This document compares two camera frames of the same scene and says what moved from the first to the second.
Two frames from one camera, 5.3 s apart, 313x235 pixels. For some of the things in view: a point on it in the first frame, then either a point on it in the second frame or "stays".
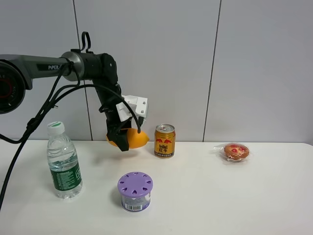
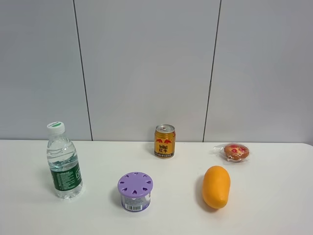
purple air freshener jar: (135, 188) stays
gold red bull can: (165, 141) stays
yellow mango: (135, 139) → (216, 186)
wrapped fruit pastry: (232, 152) stays
